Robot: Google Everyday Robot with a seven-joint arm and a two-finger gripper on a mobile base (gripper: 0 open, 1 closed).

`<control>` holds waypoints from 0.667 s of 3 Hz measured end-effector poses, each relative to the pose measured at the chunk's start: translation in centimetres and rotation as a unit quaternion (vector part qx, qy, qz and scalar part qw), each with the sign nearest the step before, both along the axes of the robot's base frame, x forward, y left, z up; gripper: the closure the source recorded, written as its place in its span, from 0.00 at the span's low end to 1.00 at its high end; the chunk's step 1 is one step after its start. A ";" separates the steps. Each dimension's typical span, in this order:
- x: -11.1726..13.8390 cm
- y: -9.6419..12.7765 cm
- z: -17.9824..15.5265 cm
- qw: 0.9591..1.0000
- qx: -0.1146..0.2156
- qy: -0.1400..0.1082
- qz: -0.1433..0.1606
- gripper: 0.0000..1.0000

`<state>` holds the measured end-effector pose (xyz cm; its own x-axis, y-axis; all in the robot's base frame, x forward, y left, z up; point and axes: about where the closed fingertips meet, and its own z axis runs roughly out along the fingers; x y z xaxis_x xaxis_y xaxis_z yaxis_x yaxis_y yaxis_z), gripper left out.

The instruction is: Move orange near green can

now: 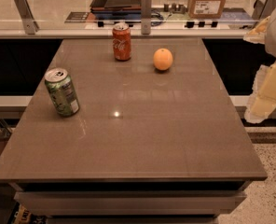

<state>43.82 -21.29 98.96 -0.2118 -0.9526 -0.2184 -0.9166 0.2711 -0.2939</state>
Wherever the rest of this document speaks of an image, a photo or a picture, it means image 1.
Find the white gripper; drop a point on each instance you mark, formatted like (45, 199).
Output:
(264, 89)

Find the orange fruit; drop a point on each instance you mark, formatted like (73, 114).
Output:
(162, 59)

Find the red cola can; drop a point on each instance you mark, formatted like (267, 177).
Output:
(121, 41)

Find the green soda can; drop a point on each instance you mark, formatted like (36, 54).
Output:
(62, 92)

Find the cardboard box with label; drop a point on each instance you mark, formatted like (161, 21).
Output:
(205, 9)

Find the grey drawer front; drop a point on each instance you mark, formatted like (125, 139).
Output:
(124, 203)

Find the yellow black printed bag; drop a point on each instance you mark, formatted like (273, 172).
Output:
(24, 216)

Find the right metal glass bracket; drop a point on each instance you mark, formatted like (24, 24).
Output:
(263, 8)

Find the metal glass bracket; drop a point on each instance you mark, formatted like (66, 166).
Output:
(28, 21)
(146, 17)
(263, 8)

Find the middle metal glass bracket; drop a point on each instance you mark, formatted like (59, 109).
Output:
(146, 17)

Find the left metal glass bracket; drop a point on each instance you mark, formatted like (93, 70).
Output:
(28, 21)

